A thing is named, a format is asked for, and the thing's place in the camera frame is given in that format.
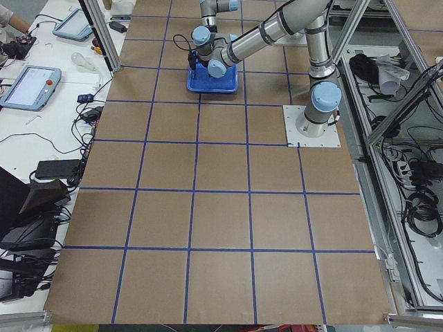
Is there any small blue device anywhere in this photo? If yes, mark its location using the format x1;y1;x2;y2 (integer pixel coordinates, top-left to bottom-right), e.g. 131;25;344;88
77;93;94;104

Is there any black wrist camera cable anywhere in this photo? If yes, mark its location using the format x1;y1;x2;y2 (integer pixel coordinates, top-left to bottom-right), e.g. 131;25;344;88
172;33;193;55

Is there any aluminium frame post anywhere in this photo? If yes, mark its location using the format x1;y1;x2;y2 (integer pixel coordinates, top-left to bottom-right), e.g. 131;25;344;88
78;0;121;73

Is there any teach pendant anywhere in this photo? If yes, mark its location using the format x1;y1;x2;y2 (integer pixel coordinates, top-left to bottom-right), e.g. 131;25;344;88
52;8;93;42
1;65;62;111

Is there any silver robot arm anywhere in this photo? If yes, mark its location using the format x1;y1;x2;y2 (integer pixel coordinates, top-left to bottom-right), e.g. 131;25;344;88
188;0;342;138
199;0;239;28

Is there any blue plastic tray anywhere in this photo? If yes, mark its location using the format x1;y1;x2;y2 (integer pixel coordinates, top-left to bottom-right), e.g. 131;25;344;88
187;64;238;93

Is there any yellow handled screwdriver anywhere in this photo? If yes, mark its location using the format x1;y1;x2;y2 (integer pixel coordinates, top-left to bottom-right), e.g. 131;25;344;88
91;46;103;55

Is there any black flat power brick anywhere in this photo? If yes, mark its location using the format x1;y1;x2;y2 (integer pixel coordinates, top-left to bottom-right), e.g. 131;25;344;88
35;159;80;180

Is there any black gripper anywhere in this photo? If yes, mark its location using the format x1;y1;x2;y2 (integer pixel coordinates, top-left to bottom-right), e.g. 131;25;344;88
188;50;208;69

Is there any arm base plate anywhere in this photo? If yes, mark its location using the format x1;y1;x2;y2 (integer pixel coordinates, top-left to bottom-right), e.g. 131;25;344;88
282;105;341;148

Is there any near teach pendant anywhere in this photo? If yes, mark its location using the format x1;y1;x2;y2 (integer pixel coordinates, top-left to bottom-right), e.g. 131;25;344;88
1;65;62;111

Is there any far teach pendant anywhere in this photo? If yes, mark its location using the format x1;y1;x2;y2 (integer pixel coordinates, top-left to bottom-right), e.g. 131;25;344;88
52;8;93;42

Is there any black power adapter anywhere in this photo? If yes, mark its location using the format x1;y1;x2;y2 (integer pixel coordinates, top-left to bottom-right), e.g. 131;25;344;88
109;21;127;33

